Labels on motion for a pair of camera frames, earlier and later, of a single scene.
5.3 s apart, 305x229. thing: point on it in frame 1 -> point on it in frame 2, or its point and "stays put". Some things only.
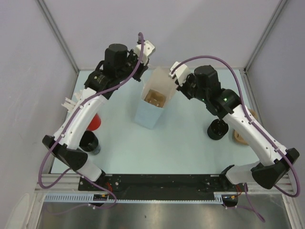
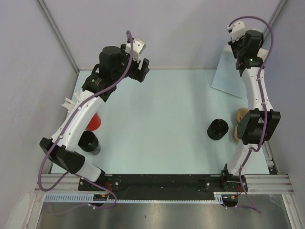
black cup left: [89, 142] stays put
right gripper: [182, 88] -> [233, 44]
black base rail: [157, 186] stays put
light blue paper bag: [158, 92] -> [228, 78]
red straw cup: [95, 123] stays put
